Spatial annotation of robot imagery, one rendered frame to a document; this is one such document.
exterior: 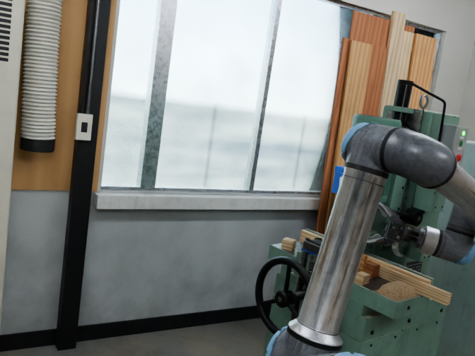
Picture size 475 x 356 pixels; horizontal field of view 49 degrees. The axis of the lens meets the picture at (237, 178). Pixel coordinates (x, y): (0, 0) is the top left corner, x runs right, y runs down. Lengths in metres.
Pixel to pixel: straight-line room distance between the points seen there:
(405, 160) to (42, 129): 1.74
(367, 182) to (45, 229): 1.91
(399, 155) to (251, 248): 2.24
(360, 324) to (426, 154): 0.78
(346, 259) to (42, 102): 1.65
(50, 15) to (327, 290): 1.76
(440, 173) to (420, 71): 2.69
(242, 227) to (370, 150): 2.08
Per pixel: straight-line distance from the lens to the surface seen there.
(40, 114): 2.56
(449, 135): 2.16
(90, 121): 2.69
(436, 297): 1.90
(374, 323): 1.94
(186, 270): 3.25
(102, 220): 2.94
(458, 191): 1.45
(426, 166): 1.32
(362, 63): 3.57
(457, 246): 1.84
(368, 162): 1.36
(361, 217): 1.36
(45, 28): 2.54
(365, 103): 3.65
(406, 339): 2.18
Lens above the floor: 1.49
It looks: 9 degrees down
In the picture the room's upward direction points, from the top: 8 degrees clockwise
